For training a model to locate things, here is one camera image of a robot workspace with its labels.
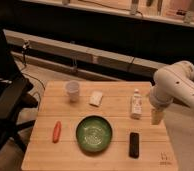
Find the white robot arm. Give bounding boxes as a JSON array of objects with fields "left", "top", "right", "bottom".
[{"left": 149, "top": 61, "right": 194, "bottom": 125}]

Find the white sponge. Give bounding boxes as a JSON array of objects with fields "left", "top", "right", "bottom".
[{"left": 89, "top": 91, "right": 103, "bottom": 106}]

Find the small white bottle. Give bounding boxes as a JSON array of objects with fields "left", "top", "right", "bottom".
[{"left": 131, "top": 89, "right": 142, "bottom": 119}]

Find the green bowl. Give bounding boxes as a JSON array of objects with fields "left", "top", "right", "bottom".
[{"left": 76, "top": 115, "right": 113, "bottom": 153}]

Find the orange carrot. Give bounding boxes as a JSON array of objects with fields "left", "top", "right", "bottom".
[{"left": 52, "top": 121, "right": 61, "bottom": 143}]

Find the black chair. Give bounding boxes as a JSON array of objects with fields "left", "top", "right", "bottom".
[{"left": 0, "top": 28, "right": 38, "bottom": 152}]

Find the black cable on floor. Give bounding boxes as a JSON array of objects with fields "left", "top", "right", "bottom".
[{"left": 13, "top": 54, "right": 47, "bottom": 93}]

